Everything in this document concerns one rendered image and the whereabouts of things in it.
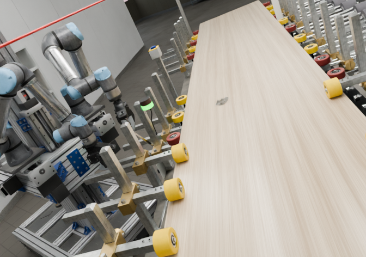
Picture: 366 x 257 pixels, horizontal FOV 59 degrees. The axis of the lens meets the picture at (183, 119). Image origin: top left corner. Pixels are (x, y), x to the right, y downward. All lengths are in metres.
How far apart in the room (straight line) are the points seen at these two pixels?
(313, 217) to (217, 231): 0.29
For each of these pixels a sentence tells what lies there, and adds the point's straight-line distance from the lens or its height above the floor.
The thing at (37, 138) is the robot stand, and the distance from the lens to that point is 2.35.
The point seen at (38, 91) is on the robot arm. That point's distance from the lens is 1.90.
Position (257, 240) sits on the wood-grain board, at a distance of 1.01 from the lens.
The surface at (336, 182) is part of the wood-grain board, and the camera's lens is 1.12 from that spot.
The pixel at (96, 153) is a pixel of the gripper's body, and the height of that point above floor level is 0.96.
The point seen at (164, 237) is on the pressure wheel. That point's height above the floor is 0.98.
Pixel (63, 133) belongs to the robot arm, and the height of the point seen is 1.14.
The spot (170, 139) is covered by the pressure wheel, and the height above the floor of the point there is 0.91.
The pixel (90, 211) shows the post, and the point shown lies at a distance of 1.08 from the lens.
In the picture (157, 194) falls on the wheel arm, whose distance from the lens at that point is 1.26.
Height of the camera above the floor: 1.64
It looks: 24 degrees down
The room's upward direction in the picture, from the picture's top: 25 degrees counter-clockwise
